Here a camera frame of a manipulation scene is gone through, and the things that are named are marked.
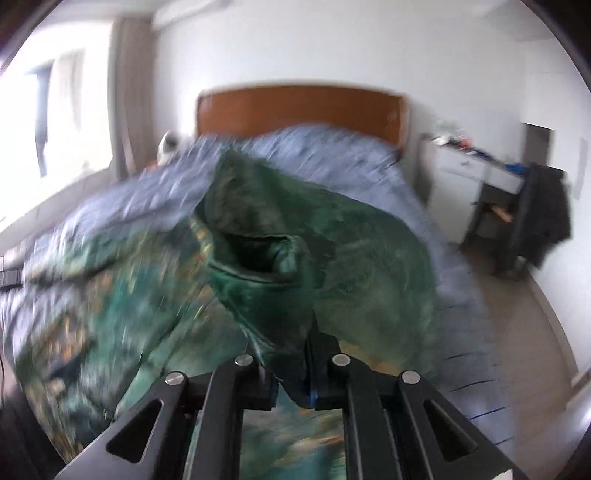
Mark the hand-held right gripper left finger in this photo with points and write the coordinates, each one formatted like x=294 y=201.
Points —
x=256 y=383

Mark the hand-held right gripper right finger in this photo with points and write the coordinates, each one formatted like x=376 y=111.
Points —
x=319 y=369

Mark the green printed garment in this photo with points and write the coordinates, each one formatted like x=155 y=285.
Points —
x=369 y=258

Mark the blue checked bed sheet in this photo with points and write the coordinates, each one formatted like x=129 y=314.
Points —
x=323 y=147

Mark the white nightstand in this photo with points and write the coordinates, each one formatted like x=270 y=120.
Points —
x=461 y=164

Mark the brown wooden headboard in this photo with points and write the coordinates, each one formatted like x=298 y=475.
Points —
x=300 y=110

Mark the dark jacket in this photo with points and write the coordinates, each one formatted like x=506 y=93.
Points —
x=549 y=207

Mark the beige curtain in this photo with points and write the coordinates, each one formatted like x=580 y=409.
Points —
x=131 y=92

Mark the bright window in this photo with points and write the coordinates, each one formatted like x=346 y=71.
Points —
x=55 y=115

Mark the white security camera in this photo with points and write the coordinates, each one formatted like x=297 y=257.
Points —
x=167 y=144

